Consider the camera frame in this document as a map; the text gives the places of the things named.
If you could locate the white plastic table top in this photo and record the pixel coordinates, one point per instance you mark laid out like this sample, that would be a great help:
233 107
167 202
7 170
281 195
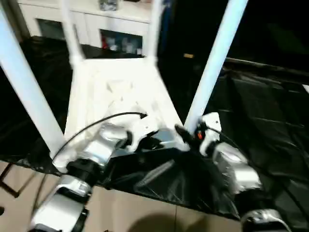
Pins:
108 96

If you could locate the white plastic table leg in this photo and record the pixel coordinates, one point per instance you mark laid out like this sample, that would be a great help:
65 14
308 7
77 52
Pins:
72 36
217 60
153 36
24 84

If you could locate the black mat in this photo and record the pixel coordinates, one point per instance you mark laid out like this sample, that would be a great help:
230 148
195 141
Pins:
253 120

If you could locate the small yellow label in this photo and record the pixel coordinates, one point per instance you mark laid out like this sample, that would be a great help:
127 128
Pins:
188 55

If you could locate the black panel with blue edge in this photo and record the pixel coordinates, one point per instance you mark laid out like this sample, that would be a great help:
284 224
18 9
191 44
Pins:
166 24

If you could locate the white flat board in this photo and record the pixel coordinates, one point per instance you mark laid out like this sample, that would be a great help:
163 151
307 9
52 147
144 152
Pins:
306 89

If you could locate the white glass-door cabinet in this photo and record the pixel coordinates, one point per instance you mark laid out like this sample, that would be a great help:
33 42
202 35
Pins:
96 19

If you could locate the black and white bundle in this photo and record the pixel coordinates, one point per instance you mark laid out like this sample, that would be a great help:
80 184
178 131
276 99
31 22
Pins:
109 4

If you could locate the black floor stand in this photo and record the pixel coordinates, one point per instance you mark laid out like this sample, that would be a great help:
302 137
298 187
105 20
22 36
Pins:
12 183

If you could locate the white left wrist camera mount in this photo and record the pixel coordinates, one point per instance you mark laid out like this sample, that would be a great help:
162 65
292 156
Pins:
142 125

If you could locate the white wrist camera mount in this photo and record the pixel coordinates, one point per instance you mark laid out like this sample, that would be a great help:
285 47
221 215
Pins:
142 125
210 120

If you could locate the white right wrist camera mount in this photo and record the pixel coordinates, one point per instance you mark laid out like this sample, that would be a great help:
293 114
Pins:
210 120

